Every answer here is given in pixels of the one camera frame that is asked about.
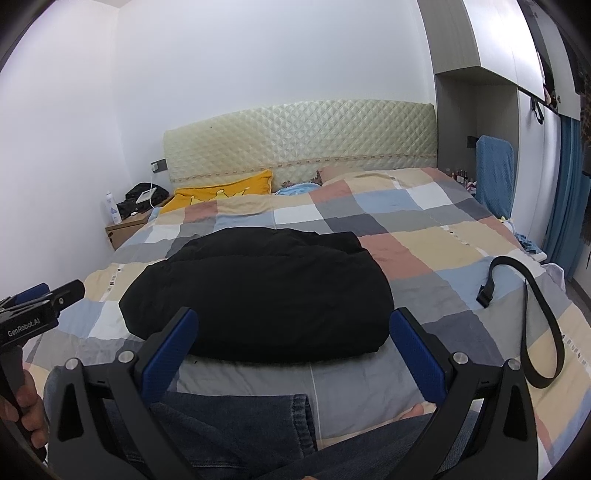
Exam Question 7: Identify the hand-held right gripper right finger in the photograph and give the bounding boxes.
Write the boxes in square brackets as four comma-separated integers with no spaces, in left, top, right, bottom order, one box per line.
[389,307,541,480]

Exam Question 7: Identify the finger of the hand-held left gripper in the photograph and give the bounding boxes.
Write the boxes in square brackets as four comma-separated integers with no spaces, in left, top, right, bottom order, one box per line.
[46,279,86,318]
[0,282,51,309]

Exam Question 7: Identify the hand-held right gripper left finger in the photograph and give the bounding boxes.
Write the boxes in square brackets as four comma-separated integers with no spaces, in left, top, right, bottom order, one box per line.
[46,307,200,480]

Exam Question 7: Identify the black hooded garment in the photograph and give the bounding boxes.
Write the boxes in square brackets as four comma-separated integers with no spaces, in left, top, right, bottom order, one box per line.
[119,227,394,364]

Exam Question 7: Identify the dark hanging clothes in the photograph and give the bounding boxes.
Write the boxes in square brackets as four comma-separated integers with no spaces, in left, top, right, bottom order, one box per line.
[578,88,591,271]

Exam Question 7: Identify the person's left hand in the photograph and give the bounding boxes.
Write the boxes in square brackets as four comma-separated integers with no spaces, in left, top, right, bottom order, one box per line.
[0,369,51,444]

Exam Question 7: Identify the person's bare foot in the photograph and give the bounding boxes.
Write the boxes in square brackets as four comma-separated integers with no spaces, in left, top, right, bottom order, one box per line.
[401,402,437,419]

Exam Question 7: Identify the wooden nightstand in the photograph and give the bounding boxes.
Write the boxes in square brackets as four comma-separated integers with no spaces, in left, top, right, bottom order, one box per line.
[105,203,161,251]

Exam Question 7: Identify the white plastic bottle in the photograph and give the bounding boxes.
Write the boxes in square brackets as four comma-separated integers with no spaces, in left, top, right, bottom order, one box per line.
[105,191,123,225]

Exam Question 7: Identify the person's blue jeans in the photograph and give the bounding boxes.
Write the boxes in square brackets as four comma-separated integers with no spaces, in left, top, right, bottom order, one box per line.
[44,369,481,480]

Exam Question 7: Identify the black bag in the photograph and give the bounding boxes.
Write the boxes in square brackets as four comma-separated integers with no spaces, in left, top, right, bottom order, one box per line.
[117,183,171,217]

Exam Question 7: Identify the black belt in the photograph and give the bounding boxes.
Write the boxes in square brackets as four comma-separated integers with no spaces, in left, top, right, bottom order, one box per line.
[475,256,566,390]

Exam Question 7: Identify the checkered patchwork quilt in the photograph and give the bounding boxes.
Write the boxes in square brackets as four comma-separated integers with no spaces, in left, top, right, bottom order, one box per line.
[23,167,591,480]

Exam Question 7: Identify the crumpled blue cloth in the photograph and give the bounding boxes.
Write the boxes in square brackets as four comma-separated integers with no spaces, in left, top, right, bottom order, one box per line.
[513,232,546,256]

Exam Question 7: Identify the yellow crown pillow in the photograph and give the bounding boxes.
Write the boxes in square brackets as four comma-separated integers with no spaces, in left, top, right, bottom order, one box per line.
[159,169,274,214]

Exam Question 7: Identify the small bottles on shelf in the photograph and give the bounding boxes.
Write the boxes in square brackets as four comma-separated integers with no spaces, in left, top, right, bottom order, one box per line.
[444,168,477,186]

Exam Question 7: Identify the blue towel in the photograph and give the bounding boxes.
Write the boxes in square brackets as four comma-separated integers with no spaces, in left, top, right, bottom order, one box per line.
[475,135,517,220]

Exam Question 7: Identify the light blue pillow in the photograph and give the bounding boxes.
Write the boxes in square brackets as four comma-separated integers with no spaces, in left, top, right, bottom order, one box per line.
[274,182,321,195]

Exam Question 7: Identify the blue curtain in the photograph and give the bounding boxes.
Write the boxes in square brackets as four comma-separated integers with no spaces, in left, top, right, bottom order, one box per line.
[545,113,591,280]

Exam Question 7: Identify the cream quilted headboard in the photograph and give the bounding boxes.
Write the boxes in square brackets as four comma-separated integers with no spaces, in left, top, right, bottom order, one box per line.
[163,99,438,192]

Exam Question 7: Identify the white built-in wardrobe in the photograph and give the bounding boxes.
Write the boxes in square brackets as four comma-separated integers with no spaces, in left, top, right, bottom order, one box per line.
[418,0,583,217]

